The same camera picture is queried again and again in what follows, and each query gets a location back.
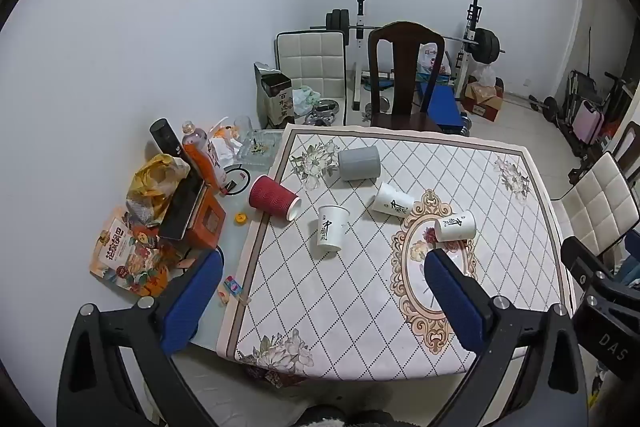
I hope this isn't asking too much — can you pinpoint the white printed plastic bag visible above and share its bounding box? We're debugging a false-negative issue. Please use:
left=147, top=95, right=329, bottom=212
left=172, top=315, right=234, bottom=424
left=417, top=42, right=453, bottom=80

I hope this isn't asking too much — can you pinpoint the blue weight bench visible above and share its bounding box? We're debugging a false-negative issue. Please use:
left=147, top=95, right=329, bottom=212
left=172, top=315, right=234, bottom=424
left=417, top=82, right=467, bottom=134

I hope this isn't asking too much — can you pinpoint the plastic bottle orange label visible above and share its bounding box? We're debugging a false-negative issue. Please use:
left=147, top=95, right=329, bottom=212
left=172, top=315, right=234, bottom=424
left=181, top=121, right=227, bottom=188

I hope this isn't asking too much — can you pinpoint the black dumbbell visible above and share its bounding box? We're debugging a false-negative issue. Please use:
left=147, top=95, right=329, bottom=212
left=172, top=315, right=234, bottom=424
left=529, top=94, right=560, bottom=124

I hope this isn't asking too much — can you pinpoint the orange box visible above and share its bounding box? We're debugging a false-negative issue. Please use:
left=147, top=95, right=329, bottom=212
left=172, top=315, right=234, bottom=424
left=185, top=194, right=226, bottom=250

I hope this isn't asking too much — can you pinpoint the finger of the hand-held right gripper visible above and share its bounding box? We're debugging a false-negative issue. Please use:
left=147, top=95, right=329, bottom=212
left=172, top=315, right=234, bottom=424
left=560, top=236, right=621, bottom=282

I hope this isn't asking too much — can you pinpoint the red ribbed paper cup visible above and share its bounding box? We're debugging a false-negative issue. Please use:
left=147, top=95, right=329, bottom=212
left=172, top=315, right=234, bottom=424
left=248, top=175, right=301, bottom=223

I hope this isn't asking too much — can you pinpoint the grey tea box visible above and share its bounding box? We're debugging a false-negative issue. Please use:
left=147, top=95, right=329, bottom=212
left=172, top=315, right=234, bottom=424
left=254, top=62, right=296, bottom=129

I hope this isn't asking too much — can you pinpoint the black cylindrical flask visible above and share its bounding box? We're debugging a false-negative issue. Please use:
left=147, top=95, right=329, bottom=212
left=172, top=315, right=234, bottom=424
left=150, top=118, right=183, bottom=156

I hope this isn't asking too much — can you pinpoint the black flat device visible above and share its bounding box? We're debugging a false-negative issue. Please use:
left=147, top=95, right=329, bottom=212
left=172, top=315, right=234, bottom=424
left=159, top=177, right=207, bottom=242

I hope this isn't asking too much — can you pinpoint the dark wooden chair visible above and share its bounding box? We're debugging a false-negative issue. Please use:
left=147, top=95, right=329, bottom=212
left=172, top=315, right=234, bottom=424
left=367, top=21, right=446, bottom=132
left=612, top=122, right=640, bottom=180

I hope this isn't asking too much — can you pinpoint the orange white snack bag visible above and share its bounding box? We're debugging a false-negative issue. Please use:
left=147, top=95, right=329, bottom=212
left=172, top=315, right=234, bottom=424
left=207, top=122, right=242, bottom=168

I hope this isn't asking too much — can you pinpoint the pink suitcase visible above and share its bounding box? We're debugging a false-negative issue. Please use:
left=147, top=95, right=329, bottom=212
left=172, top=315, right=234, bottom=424
left=575, top=102, right=604, bottom=144

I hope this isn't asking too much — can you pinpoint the white padded chair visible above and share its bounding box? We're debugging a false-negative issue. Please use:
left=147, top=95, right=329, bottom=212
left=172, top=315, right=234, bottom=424
left=550, top=151, right=640, bottom=268
left=275, top=31, right=348, bottom=128

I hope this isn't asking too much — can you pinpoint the clear plastic bag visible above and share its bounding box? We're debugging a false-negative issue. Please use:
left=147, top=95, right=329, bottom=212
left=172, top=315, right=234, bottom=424
left=472, top=63, right=499, bottom=86

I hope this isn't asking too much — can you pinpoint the floral patterned table mat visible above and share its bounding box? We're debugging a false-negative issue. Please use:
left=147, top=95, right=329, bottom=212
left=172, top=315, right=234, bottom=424
left=216, top=125, right=576, bottom=380

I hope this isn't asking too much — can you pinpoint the grey cup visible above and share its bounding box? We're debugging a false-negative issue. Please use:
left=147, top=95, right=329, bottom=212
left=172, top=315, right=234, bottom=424
left=337, top=145, right=382, bottom=182

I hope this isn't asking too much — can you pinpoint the black scooter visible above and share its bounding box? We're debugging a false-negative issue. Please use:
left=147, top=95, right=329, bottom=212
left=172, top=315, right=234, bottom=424
left=600, top=72, right=637, bottom=138

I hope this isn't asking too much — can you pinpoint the colourful snack packet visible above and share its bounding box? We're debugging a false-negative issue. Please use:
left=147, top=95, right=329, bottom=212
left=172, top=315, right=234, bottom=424
left=90, top=207, right=190, bottom=299

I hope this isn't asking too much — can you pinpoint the white printed paper cup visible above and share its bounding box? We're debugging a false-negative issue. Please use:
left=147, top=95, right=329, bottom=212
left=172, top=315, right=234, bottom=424
left=316, top=205, right=349, bottom=253
left=371, top=182, right=415, bottom=219
left=433, top=210, right=477, bottom=243

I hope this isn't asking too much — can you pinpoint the brown cardboard box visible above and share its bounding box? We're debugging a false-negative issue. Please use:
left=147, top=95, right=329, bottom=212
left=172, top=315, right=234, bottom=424
left=462, top=77, right=505, bottom=122

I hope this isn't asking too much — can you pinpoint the black barbell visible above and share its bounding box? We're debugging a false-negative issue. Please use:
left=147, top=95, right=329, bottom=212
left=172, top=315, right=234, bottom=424
left=310, top=9, right=506, bottom=64

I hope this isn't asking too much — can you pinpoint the yellow plastic bag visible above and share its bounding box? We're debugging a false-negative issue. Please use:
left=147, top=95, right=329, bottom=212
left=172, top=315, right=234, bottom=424
left=126, top=153, right=192, bottom=226

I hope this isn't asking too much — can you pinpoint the glass ashtray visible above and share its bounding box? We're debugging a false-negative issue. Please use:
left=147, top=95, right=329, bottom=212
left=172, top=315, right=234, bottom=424
left=235, top=130, right=283, bottom=170

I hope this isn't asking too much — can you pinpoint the black cable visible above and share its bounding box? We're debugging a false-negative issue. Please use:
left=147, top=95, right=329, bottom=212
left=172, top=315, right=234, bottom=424
left=221, top=163, right=251, bottom=196

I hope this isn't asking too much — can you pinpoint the metal bowl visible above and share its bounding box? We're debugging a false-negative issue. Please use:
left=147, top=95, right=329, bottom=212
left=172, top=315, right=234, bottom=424
left=311, top=99, right=342, bottom=126

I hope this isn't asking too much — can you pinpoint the white barbell rack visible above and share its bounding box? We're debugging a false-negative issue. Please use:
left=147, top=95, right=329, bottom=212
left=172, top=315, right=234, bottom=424
left=347, top=0, right=483, bottom=112

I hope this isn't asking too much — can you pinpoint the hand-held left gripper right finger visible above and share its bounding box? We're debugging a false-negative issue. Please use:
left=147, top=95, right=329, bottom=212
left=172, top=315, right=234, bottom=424
left=424, top=248, right=590, bottom=427

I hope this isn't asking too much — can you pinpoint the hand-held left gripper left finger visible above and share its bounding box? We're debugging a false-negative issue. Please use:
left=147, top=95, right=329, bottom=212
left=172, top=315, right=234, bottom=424
left=56, top=248, right=224, bottom=427

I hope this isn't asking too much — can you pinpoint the small candy wrapper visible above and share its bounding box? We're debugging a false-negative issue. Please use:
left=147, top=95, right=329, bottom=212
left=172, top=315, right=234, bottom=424
left=217, top=276, right=249, bottom=306

